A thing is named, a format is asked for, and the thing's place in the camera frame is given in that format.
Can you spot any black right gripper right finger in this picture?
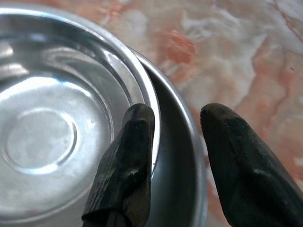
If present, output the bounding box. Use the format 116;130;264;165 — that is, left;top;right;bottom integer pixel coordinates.
200;103;303;227

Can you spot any stainless steel bowl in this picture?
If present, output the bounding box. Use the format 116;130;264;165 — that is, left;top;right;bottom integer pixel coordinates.
0;3;209;227

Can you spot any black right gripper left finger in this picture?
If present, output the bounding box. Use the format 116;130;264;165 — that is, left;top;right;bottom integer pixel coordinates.
81;103;156;227

